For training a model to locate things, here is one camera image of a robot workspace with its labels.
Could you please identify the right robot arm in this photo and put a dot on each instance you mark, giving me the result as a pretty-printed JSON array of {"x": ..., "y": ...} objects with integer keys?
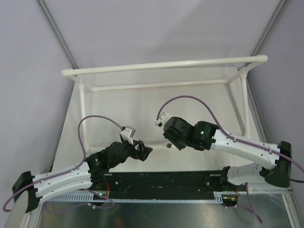
[{"x": 269, "y": 162}]

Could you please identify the white PVC pipe frame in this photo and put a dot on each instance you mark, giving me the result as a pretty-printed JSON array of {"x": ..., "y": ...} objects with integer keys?
[{"x": 133, "y": 94}]

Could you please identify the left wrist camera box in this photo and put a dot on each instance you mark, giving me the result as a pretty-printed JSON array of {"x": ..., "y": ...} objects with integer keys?
[{"x": 127, "y": 134}]

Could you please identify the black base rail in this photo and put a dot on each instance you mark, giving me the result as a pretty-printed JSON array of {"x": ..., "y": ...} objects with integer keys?
[{"x": 161, "y": 183}]

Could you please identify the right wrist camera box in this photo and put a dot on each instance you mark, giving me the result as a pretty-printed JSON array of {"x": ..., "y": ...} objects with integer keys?
[{"x": 162, "y": 119}]

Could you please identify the aluminium table frame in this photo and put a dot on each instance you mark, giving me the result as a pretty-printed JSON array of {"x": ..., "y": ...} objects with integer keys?
[{"x": 183, "y": 204}]

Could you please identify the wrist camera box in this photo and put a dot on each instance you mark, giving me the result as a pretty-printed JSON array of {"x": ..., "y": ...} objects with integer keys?
[
  {"x": 162, "y": 119},
  {"x": 127, "y": 134}
]

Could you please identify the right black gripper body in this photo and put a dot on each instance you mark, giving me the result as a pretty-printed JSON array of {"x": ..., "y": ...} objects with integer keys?
[{"x": 179, "y": 143}]

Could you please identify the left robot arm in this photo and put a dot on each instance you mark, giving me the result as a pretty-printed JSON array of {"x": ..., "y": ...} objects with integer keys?
[{"x": 89, "y": 174}]

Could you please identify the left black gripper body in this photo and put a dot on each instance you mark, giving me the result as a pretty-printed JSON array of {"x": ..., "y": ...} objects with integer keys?
[{"x": 130, "y": 150}]

